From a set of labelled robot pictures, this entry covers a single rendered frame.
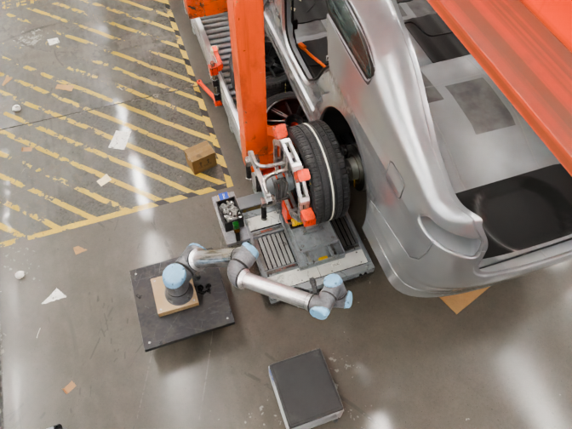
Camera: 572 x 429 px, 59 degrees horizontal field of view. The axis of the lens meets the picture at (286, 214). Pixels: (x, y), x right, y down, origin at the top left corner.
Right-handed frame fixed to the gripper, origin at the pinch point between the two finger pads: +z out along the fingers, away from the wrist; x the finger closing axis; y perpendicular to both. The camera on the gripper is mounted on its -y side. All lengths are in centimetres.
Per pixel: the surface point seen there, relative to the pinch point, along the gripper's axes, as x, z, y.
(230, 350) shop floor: 66, 71, 11
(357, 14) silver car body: -89, -43, -119
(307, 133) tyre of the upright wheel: -35, 0, -92
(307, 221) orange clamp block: -1.5, 1.1, -49.4
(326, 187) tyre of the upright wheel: -14, -12, -65
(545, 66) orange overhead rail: -172, -129, 58
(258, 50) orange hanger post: -89, 13, -105
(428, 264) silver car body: -6, -76, -17
